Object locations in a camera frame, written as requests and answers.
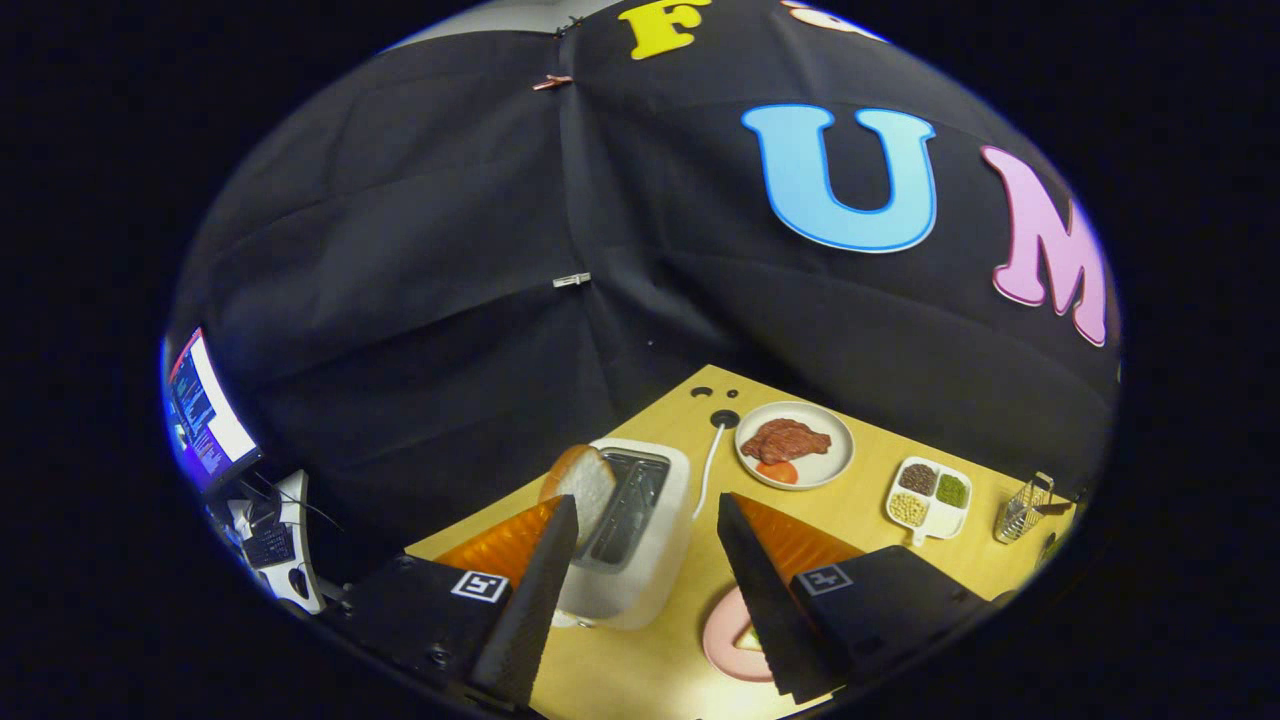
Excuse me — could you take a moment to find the black keyboard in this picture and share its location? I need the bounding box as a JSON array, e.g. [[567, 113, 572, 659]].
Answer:
[[240, 520, 297, 570]]

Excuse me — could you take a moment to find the white toaster cable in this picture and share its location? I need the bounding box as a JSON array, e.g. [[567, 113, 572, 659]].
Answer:
[[692, 423, 725, 521]]

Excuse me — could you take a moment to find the white side table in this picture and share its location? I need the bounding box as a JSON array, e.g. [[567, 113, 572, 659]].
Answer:
[[226, 470, 326, 614]]

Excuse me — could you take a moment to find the metal wire basket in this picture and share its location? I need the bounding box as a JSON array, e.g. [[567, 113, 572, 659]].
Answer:
[[994, 472, 1057, 544]]

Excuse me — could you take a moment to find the black backdrop cloth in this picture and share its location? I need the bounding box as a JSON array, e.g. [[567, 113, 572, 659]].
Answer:
[[165, 0, 1121, 601]]

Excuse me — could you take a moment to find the computer monitor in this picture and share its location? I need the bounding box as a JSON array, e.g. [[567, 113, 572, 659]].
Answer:
[[165, 328, 263, 496]]

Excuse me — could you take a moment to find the toasted bread slice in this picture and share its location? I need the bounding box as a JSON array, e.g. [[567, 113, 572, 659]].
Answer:
[[540, 445, 618, 546]]

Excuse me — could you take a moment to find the pink plate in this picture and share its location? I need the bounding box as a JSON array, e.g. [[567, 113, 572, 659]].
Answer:
[[702, 585, 791, 683]]

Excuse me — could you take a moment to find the white round plate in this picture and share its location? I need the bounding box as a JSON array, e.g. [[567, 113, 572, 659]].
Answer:
[[735, 402, 856, 490]]

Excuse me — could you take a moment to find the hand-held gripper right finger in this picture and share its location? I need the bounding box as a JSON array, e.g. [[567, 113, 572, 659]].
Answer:
[[717, 491, 1009, 705]]

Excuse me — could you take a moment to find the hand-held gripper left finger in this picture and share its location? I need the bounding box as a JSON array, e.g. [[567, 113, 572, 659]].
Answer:
[[318, 495, 580, 708]]

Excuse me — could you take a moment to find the divided white bean dish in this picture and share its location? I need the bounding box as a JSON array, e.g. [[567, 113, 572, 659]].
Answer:
[[886, 457, 973, 547]]

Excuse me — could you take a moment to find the brown meat slice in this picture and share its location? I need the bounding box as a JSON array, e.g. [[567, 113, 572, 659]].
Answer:
[[741, 419, 832, 466]]

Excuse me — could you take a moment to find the white toaster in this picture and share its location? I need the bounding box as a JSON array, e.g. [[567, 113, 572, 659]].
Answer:
[[553, 438, 692, 632]]

